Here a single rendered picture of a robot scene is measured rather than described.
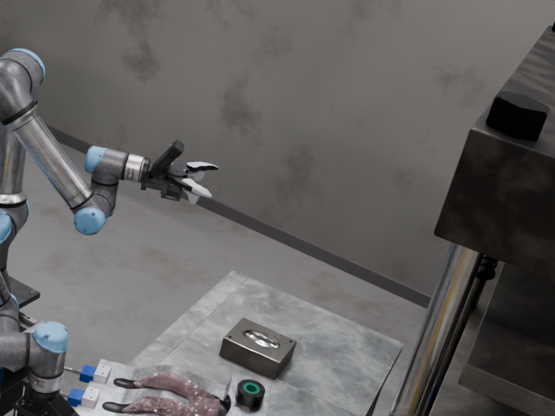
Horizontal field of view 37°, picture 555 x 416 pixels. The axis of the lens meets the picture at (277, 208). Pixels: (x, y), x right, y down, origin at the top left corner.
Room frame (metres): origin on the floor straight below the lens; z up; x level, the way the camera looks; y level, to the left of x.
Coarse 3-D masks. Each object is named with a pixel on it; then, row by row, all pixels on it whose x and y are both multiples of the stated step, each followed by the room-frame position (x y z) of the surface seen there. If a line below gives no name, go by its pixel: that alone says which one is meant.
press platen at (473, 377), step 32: (512, 288) 1.70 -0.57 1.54; (544, 288) 1.74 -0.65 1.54; (512, 320) 1.55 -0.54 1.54; (544, 320) 1.59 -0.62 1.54; (480, 352) 1.39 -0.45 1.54; (512, 352) 1.42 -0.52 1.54; (544, 352) 1.45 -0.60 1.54; (480, 384) 1.33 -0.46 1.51; (512, 384) 1.31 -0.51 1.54; (544, 384) 1.34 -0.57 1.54
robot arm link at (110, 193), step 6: (90, 186) 2.02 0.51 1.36; (96, 186) 2.00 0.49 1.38; (102, 186) 2.00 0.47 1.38; (108, 186) 2.01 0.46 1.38; (114, 186) 2.02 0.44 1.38; (96, 192) 1.97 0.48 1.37; (102, 192) 1.98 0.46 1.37; (108, 192) 2.00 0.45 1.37; (114, 192) 2.02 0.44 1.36; (108, 198) 1.98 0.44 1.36; (114, 198) 2.02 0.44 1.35; (114, 204) 2.03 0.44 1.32; (108, 216) 2.02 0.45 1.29
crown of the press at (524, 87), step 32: (544, 32) 2.37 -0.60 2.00; (544, 64) 1.93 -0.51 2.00; (512, 96) 1.35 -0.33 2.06; (544, 96) 1.62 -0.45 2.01; (480, 128) 1.29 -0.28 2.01; (512, 128) 1.28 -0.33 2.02; (544, 128) 1.39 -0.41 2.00; (480, 160) 1.27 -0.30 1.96; (512, 160) 1.26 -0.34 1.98; (544, 160) 1.25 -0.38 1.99; (448, 192) 1.28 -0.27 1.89; (480, 192) 1.27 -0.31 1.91; (512, 192) 1.25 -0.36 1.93; (544, 192) 1.24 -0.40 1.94; (448, 224) 1.28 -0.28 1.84; (480, 224) 1.26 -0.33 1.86; (512, 224) 1.25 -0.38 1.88; (544, 224) 1.24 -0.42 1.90; (512, 256) 1.24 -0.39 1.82; (544, 256) 1.23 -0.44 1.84
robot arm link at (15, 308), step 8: (0, 272) 1.57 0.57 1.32; (0, 280) 1.55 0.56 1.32; (0, 288) 1.54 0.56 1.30; (0, 296) 1.54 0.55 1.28; (8, 296) 1.56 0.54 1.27; (0, 304) 1.54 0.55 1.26; (8, 304) 1.55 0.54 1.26; (16, 304) 1.60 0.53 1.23; (0, 312) 1.53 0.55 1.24; (8, 312) 1.54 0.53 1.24; (16, 312) 1.57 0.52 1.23; (16, 320) 1.53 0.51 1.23
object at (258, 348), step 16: (240, 320) 2.32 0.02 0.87; (240, 336) 2.23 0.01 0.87; (256, 336) 2.28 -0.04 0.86; (272, 336) 2.28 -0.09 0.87; (224, 352) 2.20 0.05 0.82; (240, 352) 2.18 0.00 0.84; (256, 352) 2.17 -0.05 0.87; (272, 352) 2.19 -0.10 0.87; (288, 352) 2.22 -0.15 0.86; (256, 368) 2.16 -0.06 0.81; (272, 368) 2.15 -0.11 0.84
